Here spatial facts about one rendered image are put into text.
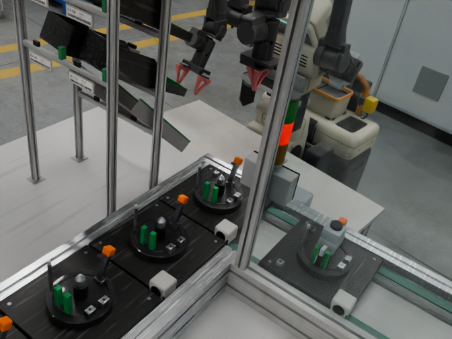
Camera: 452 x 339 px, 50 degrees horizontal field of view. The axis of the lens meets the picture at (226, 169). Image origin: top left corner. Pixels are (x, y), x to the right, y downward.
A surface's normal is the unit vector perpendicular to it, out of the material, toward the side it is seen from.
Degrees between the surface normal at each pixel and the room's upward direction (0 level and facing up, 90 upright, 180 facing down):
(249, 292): 90
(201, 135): 0
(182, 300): 0
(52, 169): 0
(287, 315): 90
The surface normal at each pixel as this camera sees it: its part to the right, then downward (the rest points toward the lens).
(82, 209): 0.14, -0.81
